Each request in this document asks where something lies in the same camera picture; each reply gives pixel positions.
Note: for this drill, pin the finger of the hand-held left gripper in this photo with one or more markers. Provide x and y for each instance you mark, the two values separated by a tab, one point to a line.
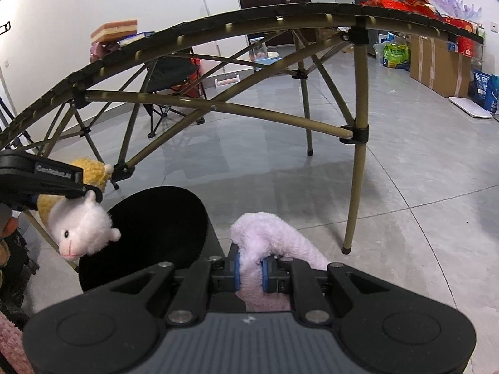
70	191

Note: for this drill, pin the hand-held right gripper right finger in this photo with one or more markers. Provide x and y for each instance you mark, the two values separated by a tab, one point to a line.
267	276

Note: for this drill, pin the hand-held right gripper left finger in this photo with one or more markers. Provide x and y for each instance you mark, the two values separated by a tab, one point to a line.
234	268

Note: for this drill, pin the white and yellow sheep plush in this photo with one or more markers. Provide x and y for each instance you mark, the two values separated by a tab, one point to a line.
85	222

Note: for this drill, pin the pink fuzzy cloth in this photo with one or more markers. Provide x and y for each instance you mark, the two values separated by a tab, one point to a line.
265	230

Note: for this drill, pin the black round bin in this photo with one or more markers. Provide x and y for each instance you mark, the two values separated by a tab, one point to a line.
156	226

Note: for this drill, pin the dark bag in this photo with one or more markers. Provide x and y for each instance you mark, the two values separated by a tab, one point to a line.
15	272

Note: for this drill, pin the small purple item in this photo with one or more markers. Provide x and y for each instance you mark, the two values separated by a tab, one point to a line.
103	51

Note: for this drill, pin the black folding chair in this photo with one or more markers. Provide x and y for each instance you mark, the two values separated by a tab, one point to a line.
171	74

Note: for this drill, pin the person's pink fuzzy clothing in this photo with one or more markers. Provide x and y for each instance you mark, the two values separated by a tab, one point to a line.
11	343

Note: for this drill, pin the small blue box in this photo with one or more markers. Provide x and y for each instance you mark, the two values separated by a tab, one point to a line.
136	39

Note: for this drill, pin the layered sponge block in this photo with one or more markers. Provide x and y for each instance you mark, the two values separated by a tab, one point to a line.
115	31

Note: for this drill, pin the white mop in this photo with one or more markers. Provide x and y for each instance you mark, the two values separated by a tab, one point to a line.
226	81

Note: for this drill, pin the tan folding camping table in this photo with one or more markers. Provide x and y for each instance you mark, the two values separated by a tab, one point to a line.
360	85

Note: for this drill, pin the blue pet feeder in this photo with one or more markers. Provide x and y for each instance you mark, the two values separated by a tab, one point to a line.
267	56

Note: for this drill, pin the green printed bag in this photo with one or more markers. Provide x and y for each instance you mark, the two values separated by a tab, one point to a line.
397	56

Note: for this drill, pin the white flat board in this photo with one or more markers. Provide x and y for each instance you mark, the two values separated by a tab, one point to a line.
469	107

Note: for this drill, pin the taped cardboard box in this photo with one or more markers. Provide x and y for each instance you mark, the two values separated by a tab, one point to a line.
440	66

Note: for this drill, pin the blue printed bag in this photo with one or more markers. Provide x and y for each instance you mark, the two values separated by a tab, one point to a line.
479	87

